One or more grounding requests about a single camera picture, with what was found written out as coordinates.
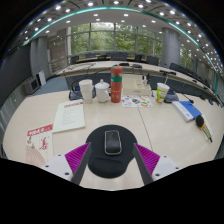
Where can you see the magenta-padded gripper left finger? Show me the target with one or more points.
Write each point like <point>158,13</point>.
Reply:
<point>60,166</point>

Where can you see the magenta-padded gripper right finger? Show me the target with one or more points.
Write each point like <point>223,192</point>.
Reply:
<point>164,166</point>

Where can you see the black computer mouse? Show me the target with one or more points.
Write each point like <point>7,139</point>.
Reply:
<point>113,142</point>

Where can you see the black mouse pad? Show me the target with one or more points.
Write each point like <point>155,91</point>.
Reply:
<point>110,165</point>

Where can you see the red and white brochure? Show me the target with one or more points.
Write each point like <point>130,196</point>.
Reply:
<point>40,143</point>

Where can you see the pale green paper sheet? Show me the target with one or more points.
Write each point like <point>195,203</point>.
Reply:
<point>69,116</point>

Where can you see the white book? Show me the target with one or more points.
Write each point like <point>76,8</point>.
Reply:
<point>181,111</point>

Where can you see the handheld microphone with black foam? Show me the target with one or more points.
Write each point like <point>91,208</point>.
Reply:
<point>200,120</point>

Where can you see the dark grey desk microphone unit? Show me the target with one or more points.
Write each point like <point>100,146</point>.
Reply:
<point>173,97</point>
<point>75,95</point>

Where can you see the colourful sticker sheet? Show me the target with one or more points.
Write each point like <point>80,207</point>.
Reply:
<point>136,101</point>

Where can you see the green printed paper cup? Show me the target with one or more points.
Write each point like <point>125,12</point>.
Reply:
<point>162,94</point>

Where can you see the stack of white paper cups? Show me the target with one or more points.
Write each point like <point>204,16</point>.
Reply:
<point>86,91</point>

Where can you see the white cardboard box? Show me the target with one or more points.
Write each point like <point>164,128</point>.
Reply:
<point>136,87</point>

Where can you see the white lidded ceramic mug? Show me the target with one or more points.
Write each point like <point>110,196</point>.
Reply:
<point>102,92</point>

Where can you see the white standing board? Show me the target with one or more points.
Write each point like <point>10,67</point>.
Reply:
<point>41,78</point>

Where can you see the red thermos bottle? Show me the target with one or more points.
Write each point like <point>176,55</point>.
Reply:
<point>116,86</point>

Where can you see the group of dark office chairs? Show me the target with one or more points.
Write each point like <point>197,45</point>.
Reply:
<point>151,60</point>

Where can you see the group of round ceiling lights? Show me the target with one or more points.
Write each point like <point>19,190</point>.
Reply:
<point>115,2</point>

